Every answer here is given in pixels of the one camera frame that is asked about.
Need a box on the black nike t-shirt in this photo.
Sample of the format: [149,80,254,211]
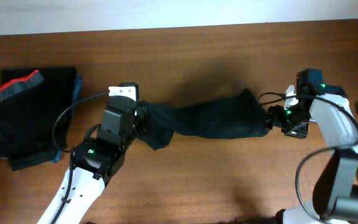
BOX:
[137,89,269,151]

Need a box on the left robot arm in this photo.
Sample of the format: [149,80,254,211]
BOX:
[38,96,145,223]

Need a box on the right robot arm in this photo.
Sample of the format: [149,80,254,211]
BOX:
[265,68,358,224]

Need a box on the black shorts red waistband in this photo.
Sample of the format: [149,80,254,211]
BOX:
[0,67,82,170]

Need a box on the right black camera cable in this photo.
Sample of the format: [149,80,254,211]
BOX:
[258,91,358,222]

